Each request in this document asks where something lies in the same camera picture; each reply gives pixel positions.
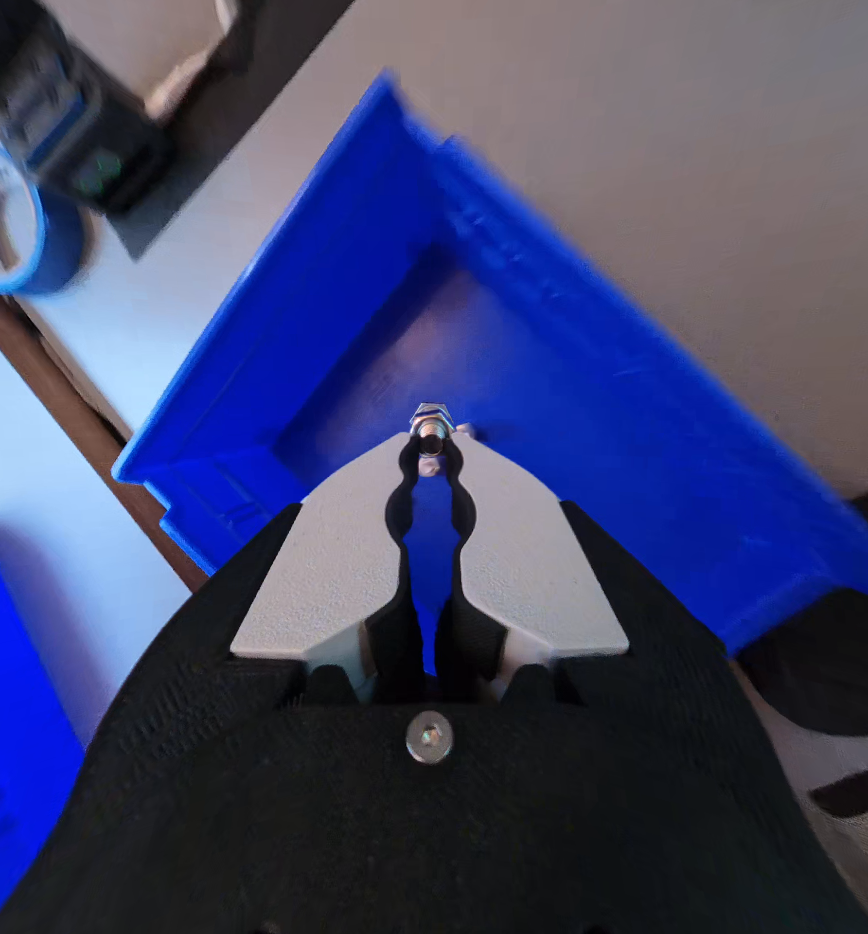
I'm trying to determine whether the dark charger case with batteries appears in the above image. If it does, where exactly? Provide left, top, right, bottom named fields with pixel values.
left=0, top=15, right=172, bottom=216

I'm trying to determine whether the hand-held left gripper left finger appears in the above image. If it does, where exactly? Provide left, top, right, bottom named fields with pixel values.
left=230, top=431, right=414, bottom=676

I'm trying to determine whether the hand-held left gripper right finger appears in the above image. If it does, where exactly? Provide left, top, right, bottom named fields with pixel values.
left=441, top=434, right=630, bottom=683

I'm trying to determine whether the blue plastic bin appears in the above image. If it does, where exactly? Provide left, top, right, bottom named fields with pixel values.
left=113, top=69, right=868, bottom=658
left=0, top=511, right=85, bottom=934

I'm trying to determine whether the blue tape roll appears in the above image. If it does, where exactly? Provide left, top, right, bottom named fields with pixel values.
left=0, top=142, right=88, bottom=296

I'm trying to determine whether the large steel bolt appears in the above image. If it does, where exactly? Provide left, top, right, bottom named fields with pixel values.
left=408, top=401, right=455, bottom=479

